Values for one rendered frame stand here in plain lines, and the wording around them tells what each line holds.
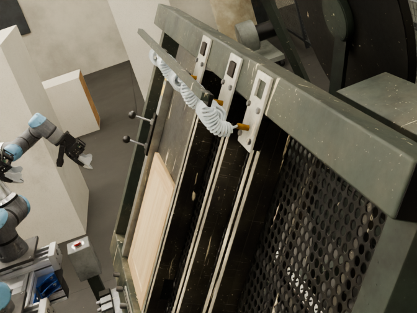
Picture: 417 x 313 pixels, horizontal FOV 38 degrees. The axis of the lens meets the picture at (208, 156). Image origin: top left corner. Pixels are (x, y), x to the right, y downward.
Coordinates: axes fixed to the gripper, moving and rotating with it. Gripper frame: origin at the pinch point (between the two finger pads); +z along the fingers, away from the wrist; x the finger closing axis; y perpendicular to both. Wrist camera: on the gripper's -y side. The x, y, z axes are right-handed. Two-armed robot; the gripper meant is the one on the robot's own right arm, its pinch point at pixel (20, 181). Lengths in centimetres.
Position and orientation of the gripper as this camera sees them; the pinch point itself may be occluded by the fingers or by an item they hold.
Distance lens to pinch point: 254.7
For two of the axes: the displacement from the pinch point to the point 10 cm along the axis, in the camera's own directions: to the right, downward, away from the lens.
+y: 7.6, -5.3, -3.8
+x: -1.2, -6.9, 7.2
